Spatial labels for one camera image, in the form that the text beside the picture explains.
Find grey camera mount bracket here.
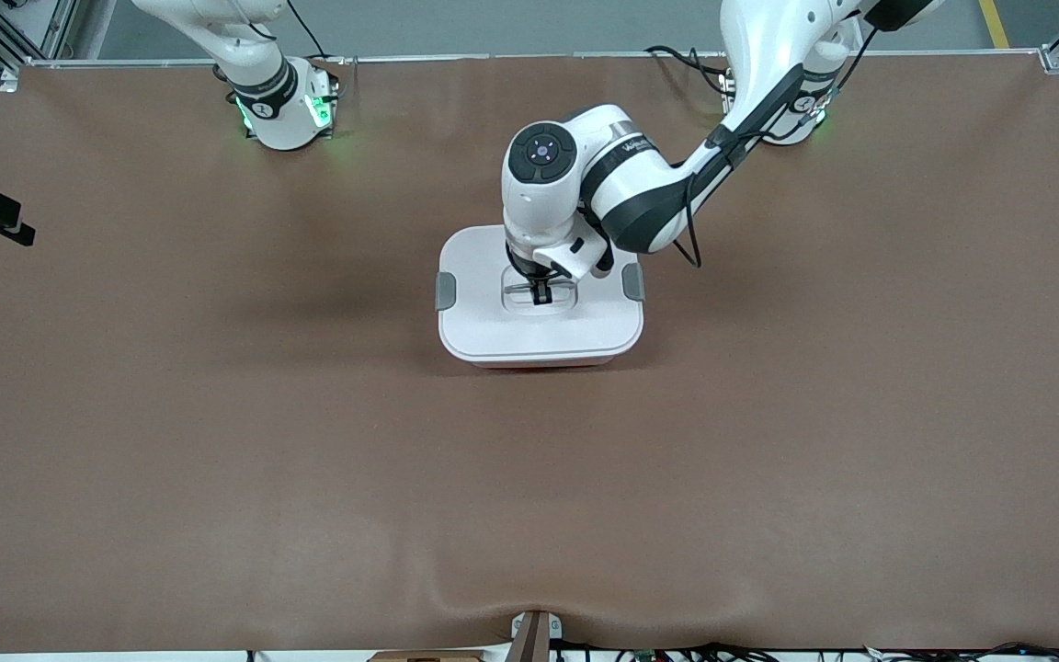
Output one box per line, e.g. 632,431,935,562
509,610,564,662

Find silver table edge rail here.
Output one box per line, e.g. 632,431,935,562
0,51,1059,93

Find black left arm base cable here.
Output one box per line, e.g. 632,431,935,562
644,44,733,102

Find black right arm base cable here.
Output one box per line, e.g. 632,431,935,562
286,0,336,65

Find pink plastic storage box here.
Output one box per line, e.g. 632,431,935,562
467,354,622,370

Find brown table mat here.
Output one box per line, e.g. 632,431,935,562
0,52,1059,654

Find white box lid grey clips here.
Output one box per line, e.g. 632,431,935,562
436,225,645,362

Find black arm base cable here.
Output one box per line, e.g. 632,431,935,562
644,44,733,102
286,0,336,65

